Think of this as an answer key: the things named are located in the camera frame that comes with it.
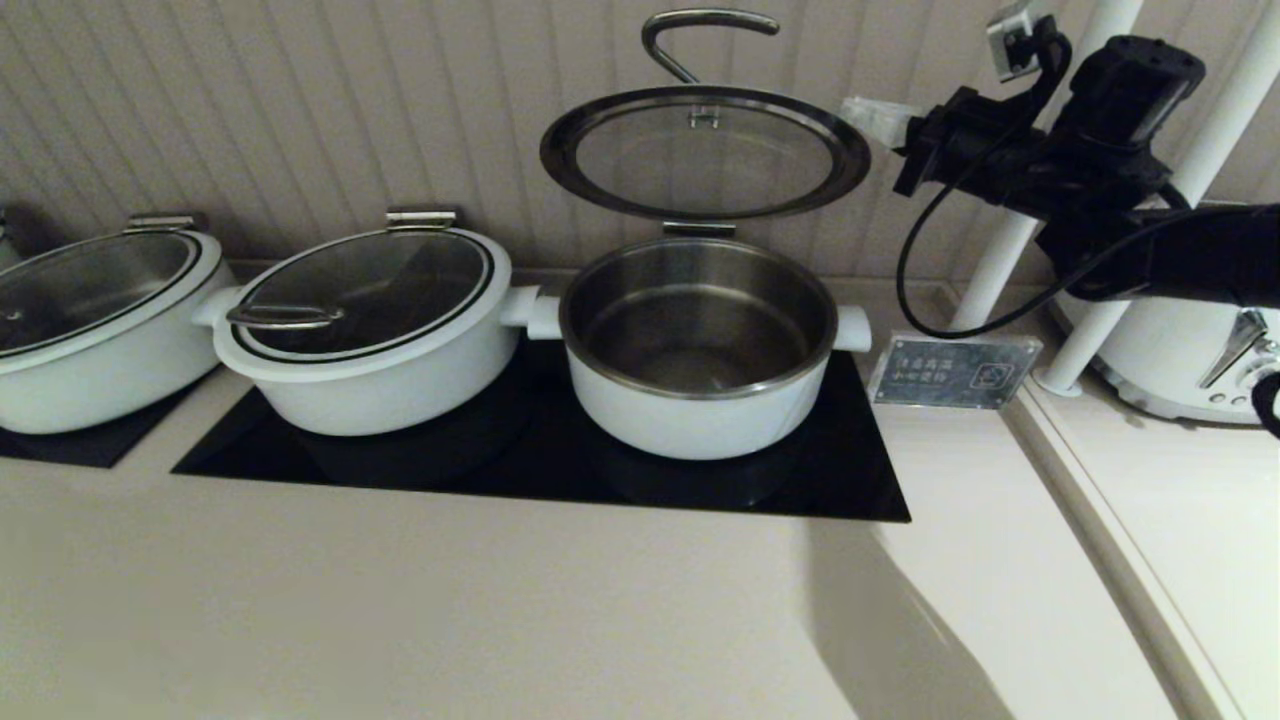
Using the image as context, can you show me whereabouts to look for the white round pot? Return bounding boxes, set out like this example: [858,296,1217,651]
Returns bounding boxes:
[190,285,541,438]
[525,237,873,462]
[0,262,236,436]

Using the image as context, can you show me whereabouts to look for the middle white pot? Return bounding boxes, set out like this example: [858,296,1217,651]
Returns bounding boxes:
[212,228,513,384]

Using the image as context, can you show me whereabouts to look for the white round pole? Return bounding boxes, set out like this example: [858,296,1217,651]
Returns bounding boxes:
[948,0,1144,336]
[1035,10,1280,398]

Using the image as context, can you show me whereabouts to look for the clear acrylic sign plate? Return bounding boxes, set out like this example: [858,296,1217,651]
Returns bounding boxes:
[868,332,1043,411]

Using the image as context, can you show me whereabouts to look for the white toaster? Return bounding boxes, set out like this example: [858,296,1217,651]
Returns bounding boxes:
[1045,200,1280,426]

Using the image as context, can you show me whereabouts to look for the black glass induction cooktop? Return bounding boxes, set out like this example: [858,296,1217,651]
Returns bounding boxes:
[170,335,913,524]
[0,375,216,471]

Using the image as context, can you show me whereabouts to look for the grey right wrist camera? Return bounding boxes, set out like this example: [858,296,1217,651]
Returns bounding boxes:
[985,0,1061,83]

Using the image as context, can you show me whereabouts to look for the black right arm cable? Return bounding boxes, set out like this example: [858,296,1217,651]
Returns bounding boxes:
[895,20,1280,441]

